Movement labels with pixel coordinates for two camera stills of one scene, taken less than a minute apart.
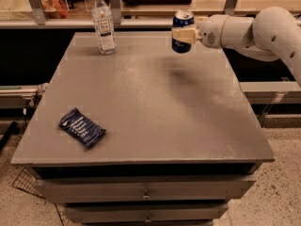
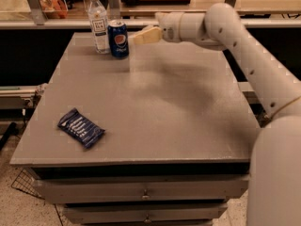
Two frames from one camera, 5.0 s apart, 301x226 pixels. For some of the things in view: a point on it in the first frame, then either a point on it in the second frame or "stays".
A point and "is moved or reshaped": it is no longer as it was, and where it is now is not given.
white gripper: (209, 32) to (169, 26)
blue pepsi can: (182, 19) is moved or reshaped
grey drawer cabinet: (142, 137) stays
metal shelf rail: (82, 23) stays
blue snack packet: (86, 130) stays
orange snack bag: (54, 7) stays
